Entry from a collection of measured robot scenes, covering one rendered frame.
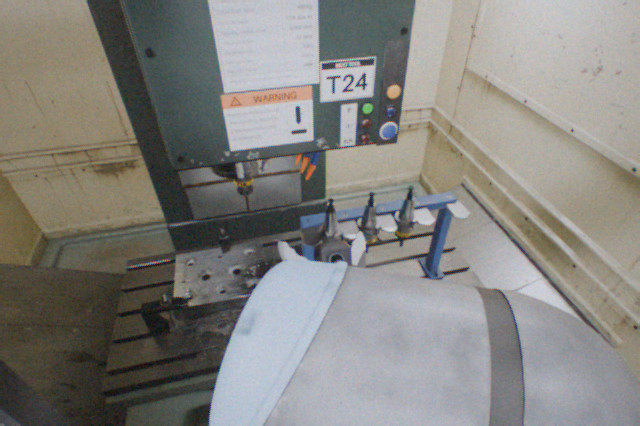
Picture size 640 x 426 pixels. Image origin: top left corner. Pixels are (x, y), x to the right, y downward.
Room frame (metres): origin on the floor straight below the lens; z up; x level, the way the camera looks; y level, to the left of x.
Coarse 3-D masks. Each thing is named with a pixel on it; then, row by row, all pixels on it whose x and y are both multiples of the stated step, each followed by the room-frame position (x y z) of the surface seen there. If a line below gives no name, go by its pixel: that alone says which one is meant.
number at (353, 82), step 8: (344, 72) 0.66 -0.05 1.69; (352, 72) 0.66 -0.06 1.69; (360, 72) 0.66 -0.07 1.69; (368, 72) 0.67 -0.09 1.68; (344, 80) 0.66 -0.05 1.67; (352, 80) 0.66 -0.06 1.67; (360, 80) 0.66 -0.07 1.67; (368, 80) 0.67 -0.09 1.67; (344, 88) 0.66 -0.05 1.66; (352, 88) 0.66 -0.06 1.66; (360, 88) 0.66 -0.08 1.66; (368, 88) 0.67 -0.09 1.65
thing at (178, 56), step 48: (144, 0) 0.59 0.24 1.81; (192, 0) 0.61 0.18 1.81; (336, 0) 0.66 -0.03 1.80; (384, 0) 0.67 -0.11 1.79; (144, 48) 0.59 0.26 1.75; (192, 48) 0.60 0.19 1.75; (336, 48) 0.66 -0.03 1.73; (384, 48) 0.68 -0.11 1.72; (192, 96) 0.60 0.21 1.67; (192, 144) 0.60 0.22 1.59; (288, 144) 0.64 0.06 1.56; (336, 144) 0.66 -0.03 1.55
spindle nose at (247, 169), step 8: (264, 160) 0.77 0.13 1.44; (216, 168) 0.74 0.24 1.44; (224, 168) 0.74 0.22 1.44; (232, 168) 0.73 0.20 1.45; (240, 168) 0.73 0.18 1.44; (248, 168) 0.74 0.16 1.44; (256, 168) 0.75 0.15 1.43; (264, 168) 0.77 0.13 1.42; (224, 176) 0.74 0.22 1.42; (232, 176) 0.74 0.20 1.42; (240, 176) 0.74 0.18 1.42; (248, 176) 0.74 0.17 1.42
